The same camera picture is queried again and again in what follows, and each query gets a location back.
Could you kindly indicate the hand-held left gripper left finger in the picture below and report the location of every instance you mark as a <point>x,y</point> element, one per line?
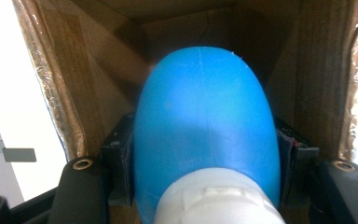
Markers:
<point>119,149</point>

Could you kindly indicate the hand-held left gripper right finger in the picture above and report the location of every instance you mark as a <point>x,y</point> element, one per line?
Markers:
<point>293,161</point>

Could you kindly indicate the blue cardboard box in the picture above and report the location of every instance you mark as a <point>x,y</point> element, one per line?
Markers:
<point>105,62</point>

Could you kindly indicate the blue bottle with white cap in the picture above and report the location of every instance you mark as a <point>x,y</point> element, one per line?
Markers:
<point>205,109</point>

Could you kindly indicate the gray tape piece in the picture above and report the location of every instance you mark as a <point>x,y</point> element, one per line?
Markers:
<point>20,155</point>

